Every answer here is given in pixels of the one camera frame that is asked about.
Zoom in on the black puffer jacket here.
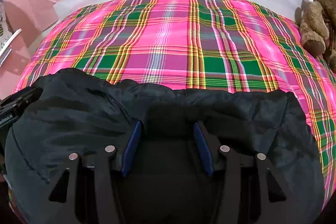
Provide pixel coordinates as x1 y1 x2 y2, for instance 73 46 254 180
1 69 325 223

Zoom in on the white patterned storage box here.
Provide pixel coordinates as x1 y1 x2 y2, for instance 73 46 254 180
0 0 22 66

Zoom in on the pink plaid bed cover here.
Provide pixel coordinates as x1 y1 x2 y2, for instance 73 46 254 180
14 0 335 210

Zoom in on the brown teddy bear santa hat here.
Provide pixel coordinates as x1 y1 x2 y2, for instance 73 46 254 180
299 0 335 72

